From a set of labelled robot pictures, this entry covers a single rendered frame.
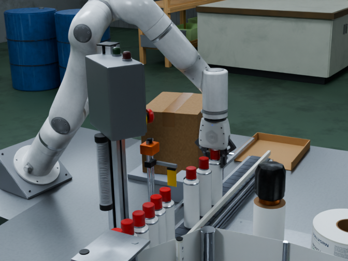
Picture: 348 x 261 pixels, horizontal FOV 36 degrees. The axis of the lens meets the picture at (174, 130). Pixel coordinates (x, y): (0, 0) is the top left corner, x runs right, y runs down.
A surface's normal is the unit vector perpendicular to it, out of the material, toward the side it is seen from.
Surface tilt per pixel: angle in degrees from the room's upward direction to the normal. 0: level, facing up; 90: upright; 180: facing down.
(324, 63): 90
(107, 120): 90
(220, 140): 89
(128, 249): 0
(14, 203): 0
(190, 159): 90
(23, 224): 0
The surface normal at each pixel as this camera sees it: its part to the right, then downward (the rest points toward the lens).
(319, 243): -0.91, 0.15
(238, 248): -0.40, 0.31
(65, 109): -0.11, 0.17
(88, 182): -0.02, -0.95
